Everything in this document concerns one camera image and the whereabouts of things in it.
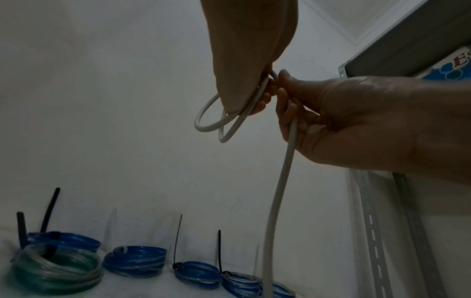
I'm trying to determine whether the person's left hand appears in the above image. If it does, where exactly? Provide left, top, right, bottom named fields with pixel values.
left=199, top=0, right=299, bottom=116

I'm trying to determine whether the person's right hand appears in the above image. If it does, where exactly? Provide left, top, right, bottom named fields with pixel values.
left=276, top=69, right=471, bottom=187

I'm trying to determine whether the white tube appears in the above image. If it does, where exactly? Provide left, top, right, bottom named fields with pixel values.
left=194, top=69, right=300, bottom=298

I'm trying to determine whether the blue white coil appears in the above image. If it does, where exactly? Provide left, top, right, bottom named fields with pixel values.
left=220, top=271, right=264, bottom=298
left=257, top=280, right=297, bottom=298

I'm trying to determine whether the blue tube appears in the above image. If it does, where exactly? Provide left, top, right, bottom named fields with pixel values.
left=173, top=261, right=223, bottom=291

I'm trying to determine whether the curled black cable tie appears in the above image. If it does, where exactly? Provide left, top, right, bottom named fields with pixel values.
left=40, top=187, right=61, bottom=234

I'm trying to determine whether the green tube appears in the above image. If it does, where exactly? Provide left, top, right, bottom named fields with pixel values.
left=10, top=244, right=105, bottom=295

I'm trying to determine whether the grey shelf board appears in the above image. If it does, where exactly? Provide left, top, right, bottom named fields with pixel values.
left=345, top=0, right=471, bottom=78

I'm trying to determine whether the blue printed box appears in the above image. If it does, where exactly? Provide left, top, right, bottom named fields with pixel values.
left=420, top=46, right=471, bottom=81

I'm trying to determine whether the white perforated shelf upright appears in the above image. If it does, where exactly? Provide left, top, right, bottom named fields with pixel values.
left=338, top=62, right=450, bottom=298

